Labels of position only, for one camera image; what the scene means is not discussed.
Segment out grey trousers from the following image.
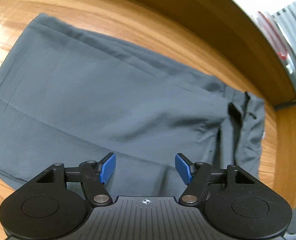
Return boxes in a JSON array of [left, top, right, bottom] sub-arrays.
[[0, 14, 265, 197]]

